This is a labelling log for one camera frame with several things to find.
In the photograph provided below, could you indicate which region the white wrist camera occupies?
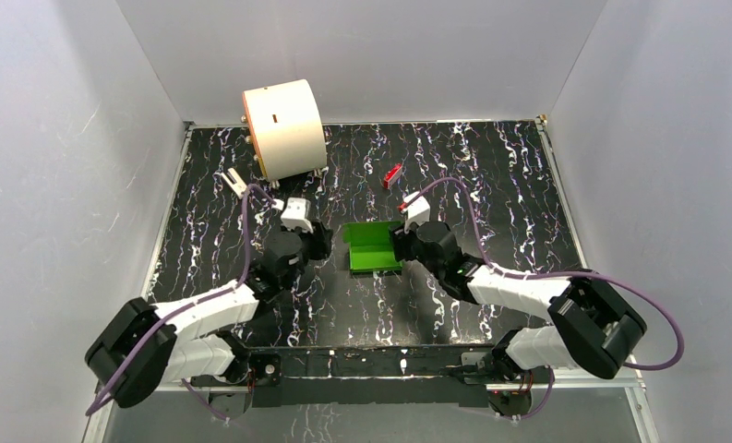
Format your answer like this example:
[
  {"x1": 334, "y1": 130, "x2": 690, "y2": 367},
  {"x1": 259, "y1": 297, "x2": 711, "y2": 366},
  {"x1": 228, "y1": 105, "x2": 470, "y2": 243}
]
[
  {"x1": 399, "y1": 191, "x2": 430, "y2": 233},
  {"x1": 272, "y1": 198, "x2": 314, "y2": 233}
]

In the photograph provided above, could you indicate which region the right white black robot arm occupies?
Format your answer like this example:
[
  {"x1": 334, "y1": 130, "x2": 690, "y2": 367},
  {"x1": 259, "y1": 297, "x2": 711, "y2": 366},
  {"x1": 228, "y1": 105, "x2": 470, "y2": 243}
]
[{"x1": 390, "y1": 221, "x2": 647, "y2": 382}]

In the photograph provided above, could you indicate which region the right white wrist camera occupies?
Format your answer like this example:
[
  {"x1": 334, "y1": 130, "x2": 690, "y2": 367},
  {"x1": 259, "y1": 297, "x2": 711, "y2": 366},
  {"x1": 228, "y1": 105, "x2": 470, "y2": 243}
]
[{"x1": 399, "y1": 191, "x2": 430, "y2": 233}]

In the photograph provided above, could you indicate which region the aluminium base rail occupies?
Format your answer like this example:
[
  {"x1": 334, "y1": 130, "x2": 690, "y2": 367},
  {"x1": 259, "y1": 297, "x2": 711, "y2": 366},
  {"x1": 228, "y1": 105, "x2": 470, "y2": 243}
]
[{"x1": 84, "y1": 345, "x2": 659, "y2": 442}]

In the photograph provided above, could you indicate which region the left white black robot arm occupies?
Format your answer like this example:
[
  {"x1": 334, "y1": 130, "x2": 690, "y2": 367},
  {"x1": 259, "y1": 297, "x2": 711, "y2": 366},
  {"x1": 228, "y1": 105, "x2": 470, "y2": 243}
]
[{"x1": 84, "y1": 221, "x2": 332, "y2": 415}]

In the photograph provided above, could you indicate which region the white cylindrical drum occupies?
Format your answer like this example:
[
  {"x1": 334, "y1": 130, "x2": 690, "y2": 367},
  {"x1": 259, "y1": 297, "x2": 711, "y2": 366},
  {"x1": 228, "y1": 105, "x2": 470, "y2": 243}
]
[{"x1": 242, "y1": 79, "x2": 327, "y2": 182}]

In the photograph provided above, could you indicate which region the small white black block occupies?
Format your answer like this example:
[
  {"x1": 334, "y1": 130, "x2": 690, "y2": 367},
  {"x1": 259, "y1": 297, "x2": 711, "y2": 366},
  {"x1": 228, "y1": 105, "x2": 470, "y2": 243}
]
[{"x1": 222, "y1": 168, "x2": 248, "y2": 198}]

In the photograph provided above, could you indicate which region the green paper box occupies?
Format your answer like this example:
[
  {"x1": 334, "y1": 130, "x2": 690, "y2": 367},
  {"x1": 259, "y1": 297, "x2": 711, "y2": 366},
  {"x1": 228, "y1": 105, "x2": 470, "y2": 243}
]
[{"x1": 342, "y1": 221, "x2": 402, "y2": 273}]

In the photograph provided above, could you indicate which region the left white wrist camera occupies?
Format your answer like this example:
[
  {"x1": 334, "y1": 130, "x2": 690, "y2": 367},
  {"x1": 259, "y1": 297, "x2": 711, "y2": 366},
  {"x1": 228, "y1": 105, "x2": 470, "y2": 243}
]
[{"x1": 272, "y1": 198, "x2": 314, "y2": 233}]

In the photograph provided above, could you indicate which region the small red block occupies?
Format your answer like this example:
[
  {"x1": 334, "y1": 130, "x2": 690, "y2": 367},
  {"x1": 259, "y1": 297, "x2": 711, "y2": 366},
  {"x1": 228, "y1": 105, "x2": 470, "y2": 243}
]
[{"x1": 382, "y1": 163, "x2": 403, "y2": 189}]

